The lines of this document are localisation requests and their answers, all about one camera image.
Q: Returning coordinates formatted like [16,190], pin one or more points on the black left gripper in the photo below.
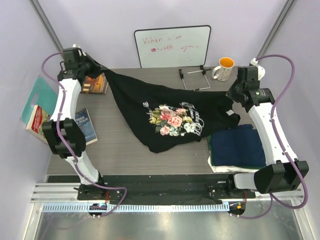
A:
[98,69]

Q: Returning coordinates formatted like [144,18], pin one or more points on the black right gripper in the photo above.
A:
[231,94]

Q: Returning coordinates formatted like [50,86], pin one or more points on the orange brown cover book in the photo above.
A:
[96,85]

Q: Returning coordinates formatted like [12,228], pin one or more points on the white mug orange inside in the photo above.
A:
[223,71]

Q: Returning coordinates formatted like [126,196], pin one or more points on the blue cover book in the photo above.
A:
[83,120]

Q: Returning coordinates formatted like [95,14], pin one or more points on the black t shirt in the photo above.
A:
[161,117]

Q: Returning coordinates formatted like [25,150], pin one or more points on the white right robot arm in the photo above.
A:
[283,170]

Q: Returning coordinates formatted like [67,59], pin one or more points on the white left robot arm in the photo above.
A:
[63,135]

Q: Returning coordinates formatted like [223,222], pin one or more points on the teal plastic cutting board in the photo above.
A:
[41,94]

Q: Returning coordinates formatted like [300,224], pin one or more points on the navy folded t shirt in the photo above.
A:
[245,131]

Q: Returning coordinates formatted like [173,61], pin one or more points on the red white cover book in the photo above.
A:
[37,118]

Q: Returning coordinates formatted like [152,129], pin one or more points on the small whiteboard with red writing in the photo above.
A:
[171,47]

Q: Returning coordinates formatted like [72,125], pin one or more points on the white folded t shirt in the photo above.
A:
[229,169]

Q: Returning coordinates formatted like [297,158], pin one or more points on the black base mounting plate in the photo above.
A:
[165,189]

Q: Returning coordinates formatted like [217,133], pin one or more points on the black wire book stand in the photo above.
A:
[195,80]

